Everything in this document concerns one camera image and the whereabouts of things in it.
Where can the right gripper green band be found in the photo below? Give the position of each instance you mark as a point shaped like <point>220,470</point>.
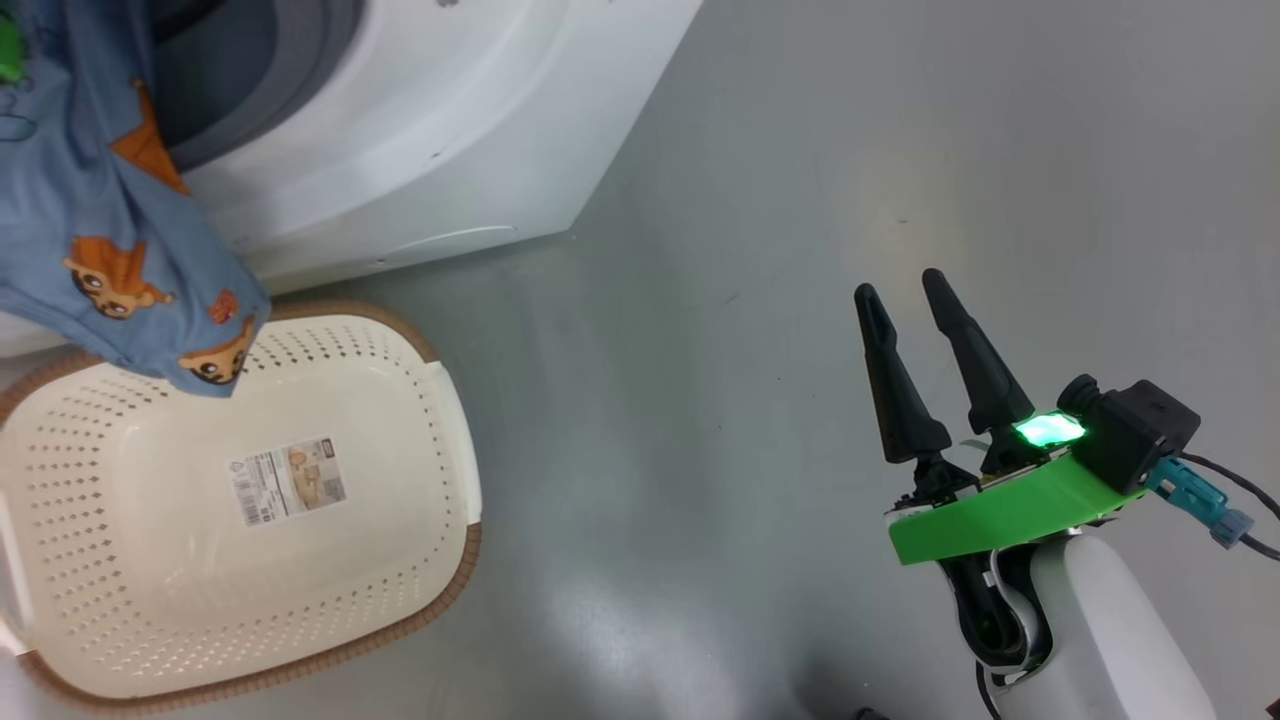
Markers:
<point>1000,515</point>

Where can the cream perforated laundry basket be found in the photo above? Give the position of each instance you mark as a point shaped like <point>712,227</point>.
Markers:
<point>150,600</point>

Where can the paper basket product label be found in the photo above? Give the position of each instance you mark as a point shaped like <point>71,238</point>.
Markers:
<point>290,482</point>

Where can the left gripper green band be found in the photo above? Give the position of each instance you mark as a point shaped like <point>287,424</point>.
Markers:
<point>8,50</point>

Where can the grey rubber door gasket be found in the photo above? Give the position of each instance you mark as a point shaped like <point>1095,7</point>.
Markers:
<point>230,100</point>

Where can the blue bear-print garment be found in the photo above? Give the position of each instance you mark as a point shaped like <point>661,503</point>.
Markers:
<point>70,200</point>

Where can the white front-load washing machine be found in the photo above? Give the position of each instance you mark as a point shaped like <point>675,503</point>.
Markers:
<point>450,130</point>

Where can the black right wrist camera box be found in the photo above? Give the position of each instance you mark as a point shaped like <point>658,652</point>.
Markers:
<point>1140,430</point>

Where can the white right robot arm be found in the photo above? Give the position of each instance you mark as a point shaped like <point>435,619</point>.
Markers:
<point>1110,640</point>

